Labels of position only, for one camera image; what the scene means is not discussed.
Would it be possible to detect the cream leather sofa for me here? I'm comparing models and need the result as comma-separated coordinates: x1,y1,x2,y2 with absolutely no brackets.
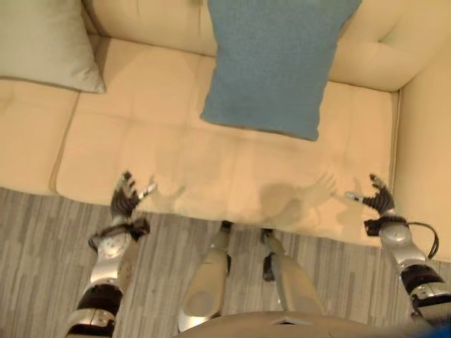
0,0,451,263

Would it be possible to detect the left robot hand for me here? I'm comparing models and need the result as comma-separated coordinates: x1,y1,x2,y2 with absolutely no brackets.
110,170,159,225

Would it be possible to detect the left silver robot leg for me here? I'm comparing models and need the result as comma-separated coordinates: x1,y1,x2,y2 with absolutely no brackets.
177,220,233,333

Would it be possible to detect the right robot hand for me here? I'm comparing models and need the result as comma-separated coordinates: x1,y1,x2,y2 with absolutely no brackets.
344,173,397,218

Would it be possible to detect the right silver robot leg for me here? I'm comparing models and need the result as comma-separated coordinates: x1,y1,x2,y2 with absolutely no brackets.
260,228,327,315

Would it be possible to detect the grey square cushion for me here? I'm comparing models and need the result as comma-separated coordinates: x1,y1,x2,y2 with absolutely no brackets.
0,0,106,94

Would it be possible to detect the blue square cushion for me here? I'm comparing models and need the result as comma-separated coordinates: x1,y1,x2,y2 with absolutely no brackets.
199,0,363,142

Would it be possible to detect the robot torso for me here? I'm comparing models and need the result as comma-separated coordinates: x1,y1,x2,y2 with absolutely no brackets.
174,311,420,338

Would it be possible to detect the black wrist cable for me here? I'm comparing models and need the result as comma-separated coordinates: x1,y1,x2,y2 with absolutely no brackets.
404,220,440,261

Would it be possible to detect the silver robot leg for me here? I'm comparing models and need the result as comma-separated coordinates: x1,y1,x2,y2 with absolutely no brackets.
260,228,327,315
177,220,233,333

